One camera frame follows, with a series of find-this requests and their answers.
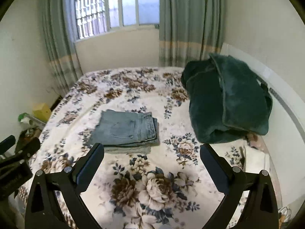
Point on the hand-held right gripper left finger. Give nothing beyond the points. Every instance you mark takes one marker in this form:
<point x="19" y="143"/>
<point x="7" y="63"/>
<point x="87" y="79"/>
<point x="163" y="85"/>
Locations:
<point x="86" y="171"/>

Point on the white bed headboard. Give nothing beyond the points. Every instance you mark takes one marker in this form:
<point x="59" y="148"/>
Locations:
<point x="269" y="71"/>

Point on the floral bedspread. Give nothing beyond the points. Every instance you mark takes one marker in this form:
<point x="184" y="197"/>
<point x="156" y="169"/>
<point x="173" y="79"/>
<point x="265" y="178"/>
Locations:
<point x="147" y="176"/>

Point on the dark green plush blanket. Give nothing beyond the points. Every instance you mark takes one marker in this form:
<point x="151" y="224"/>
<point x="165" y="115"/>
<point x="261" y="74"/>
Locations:
<point x="221" y="100"/>

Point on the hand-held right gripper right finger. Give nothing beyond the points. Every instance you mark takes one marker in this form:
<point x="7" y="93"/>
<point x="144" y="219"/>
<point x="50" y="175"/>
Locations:
<point x="215" y="171"/>

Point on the yellow box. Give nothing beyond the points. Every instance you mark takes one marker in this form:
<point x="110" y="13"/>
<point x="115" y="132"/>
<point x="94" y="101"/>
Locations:
<point x="41" y="111"/>

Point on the green and white bottle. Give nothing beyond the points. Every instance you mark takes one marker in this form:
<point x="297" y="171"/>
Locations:
<point x="23" y="118"/>

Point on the green striped curtain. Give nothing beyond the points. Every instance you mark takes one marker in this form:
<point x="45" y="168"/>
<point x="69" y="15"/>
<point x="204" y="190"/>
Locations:
<point x="188" y="21"/>
<point x="59" y="40"/>

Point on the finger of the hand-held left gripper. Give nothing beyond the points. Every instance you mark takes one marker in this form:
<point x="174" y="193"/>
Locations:
<point x="27" y="148"/>
<point x="7" y="142"/>

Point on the blue jeans pants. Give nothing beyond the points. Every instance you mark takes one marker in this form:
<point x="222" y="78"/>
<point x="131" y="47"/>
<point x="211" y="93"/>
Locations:
<point x="124" y="128"/>

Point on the window with metal grille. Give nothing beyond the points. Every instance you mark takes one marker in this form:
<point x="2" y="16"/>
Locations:
<point x="114" y="4"/>

